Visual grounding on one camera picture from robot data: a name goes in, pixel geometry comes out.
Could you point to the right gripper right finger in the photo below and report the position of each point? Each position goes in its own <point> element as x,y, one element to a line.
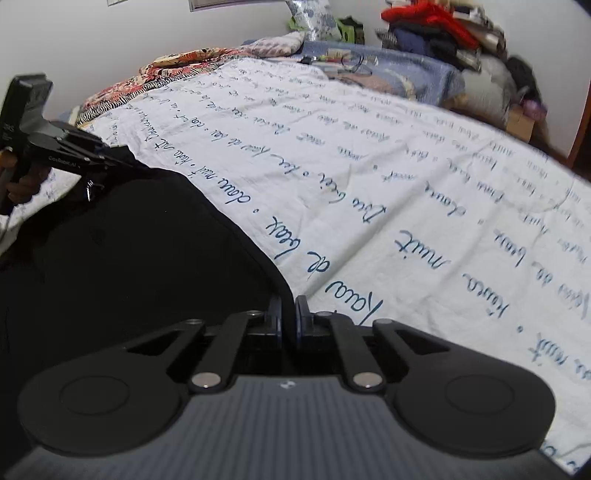
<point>451,397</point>

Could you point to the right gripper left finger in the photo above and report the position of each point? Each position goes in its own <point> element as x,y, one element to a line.
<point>122,397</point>

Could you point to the black pants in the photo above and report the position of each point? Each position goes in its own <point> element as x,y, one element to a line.
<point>86,274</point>

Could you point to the left hand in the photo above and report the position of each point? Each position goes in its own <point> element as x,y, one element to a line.
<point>22,191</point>

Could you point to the red floral blanket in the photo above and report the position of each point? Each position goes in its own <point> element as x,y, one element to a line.
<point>179,66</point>

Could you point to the white script-print bedsheet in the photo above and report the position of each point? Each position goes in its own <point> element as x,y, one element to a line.
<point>374,207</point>

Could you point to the cardboard box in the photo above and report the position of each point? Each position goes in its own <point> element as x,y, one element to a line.
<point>519,125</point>

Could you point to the blue floral white pillow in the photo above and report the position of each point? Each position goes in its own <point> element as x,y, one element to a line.
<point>315,19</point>

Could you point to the pile of mixed clothes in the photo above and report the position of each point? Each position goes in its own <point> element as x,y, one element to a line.
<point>494,79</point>

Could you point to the blue patterned blanket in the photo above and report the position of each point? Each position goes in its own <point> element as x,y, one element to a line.
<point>370,70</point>

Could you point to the green bag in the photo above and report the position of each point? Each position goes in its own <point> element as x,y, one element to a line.
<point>351,31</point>

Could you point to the red garment on pile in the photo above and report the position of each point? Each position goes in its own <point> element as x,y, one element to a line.
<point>431,15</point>

